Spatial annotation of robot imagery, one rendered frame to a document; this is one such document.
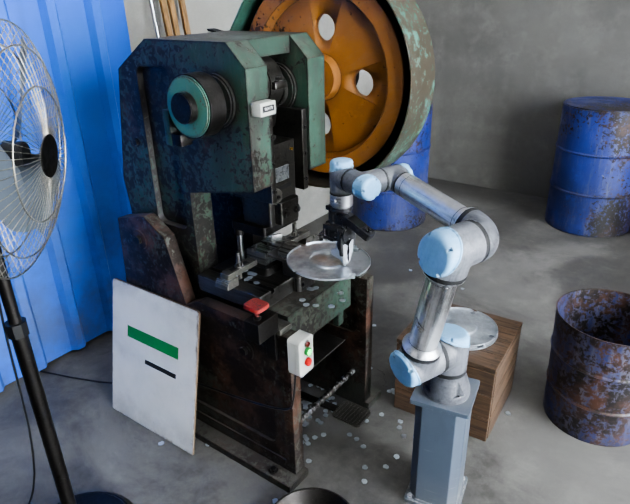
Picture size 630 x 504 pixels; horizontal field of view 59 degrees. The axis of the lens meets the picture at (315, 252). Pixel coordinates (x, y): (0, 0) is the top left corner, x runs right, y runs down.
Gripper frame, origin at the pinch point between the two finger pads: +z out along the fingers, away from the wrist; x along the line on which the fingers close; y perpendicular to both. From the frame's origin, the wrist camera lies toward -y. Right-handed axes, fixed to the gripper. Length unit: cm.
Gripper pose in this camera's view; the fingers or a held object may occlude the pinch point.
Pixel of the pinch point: (347, 262)
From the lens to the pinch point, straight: 188.1
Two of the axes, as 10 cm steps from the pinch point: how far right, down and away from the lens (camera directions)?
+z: 0.3, 9.0, 4.2
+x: -5.9, 3.6, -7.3
